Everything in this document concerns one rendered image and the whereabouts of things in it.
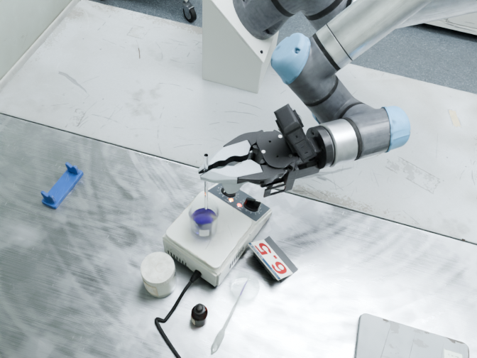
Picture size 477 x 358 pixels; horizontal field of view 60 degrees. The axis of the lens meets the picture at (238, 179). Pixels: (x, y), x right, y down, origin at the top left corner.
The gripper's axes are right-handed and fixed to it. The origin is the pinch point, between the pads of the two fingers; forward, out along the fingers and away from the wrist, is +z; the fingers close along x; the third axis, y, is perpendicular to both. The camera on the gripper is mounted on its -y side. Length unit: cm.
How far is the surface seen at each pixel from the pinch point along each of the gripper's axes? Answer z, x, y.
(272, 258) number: -10.8, -7.9, 24.1
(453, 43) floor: -212, 125, 119
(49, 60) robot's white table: 23, 63, 26
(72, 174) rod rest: 22.5, 24.1, 24.7
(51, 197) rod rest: 27.0, 17.8, 22.3
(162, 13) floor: -36, 204, 117
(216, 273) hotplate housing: 1.3, -9.0, 18.9
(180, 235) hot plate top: 5.3, -0.9, 17.1
